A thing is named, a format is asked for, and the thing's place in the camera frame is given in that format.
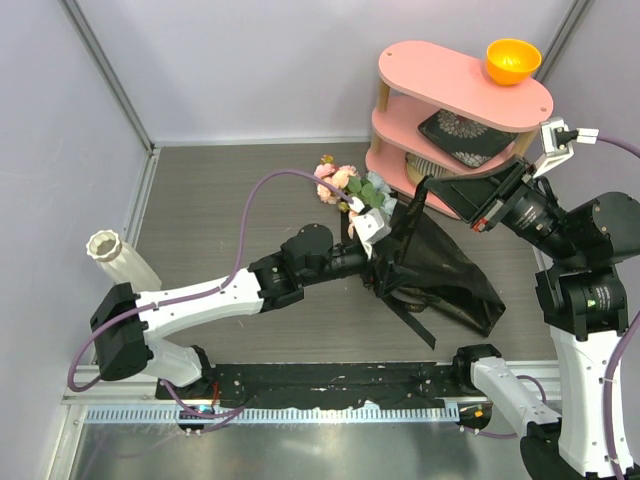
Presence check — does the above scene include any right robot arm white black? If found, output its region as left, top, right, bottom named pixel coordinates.
left=421, top=156, right=639, bottom=479

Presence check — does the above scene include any black floral square plate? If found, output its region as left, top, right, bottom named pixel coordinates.
left=417, top=109, right=518, bottom=169

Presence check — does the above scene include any pink three-tier shelf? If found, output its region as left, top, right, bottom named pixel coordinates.
left=365, top=41, right=554, bottom=197

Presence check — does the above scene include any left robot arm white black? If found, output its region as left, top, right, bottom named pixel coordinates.
left=90, top=220, right=391, bottom=399

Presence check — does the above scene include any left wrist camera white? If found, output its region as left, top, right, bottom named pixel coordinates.
left=350, top=197, right=391, bottom=260

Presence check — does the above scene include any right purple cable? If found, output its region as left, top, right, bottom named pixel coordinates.
left=474, top=134, right=640, bottom=480

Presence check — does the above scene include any flower bouquet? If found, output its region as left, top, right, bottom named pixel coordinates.
left=314, top=155, right=506, bottom=346

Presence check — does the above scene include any black ribbon with gold lettering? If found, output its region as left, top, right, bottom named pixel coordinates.
left=381, top=176, right=436, bottom=350

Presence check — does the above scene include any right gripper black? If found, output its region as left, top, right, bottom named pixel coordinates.
left=424, top=150, right=578, bottom=260

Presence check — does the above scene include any aluminium frame rail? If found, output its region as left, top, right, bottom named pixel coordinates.
left=58, top=0, right=162, bottom=406

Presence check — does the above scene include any white slotted cable duct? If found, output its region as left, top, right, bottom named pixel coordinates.
left=84, top=403, right=459, bottom=425

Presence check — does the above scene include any white ribbed vase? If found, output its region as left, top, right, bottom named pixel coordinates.
left=86, top=230, right=162, bottom=292

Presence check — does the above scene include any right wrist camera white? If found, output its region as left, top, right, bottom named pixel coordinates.
left=533, top=117, right=599, bottom=178

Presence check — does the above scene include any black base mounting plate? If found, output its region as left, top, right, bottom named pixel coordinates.
left=176, top=362, right=483, bottom=410

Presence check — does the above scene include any orange plastic bowl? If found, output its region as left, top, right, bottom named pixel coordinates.
left=486, top=38, right=542, bottom=86

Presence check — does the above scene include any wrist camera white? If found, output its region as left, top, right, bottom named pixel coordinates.
left=533, top=117, right=599, bottom=178
left=350, top=197, right=391, bottom=260

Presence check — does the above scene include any beige ceramic bowl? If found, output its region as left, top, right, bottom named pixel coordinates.
left=404, top=152, right=455, bottom=185

